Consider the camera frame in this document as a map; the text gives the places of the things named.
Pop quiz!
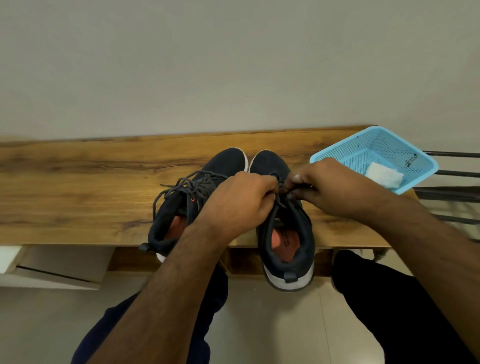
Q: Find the white drawer unit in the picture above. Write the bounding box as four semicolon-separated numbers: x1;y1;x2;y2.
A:
0;244;115;291

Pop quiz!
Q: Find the person's left hand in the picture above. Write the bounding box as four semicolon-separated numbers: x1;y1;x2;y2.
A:
194;171;280;248

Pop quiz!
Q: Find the black metal shoe rack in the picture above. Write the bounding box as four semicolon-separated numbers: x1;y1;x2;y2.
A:
373;150;480;263

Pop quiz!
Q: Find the wooden table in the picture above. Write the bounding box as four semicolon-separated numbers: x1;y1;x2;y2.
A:
0;125;421;278

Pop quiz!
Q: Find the person's right forearm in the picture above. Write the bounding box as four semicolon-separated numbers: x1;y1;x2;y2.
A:
367;194;480;361

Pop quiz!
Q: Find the white wipe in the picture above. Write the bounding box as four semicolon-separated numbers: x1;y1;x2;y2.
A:
364;161;405;190

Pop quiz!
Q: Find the person's right hand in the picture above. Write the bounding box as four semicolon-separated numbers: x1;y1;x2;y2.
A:
281;157;391;222

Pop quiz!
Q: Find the person's left forearm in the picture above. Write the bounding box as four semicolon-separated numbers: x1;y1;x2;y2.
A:
86;224;233;364

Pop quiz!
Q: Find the blue plastic basket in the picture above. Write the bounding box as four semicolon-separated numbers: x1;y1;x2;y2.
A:
309;125;440;196

